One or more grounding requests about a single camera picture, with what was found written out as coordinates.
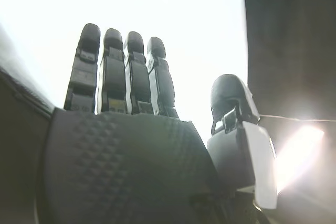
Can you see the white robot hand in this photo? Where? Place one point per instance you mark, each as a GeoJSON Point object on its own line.
{"type": "Point", "coordinates": [126, 161]}

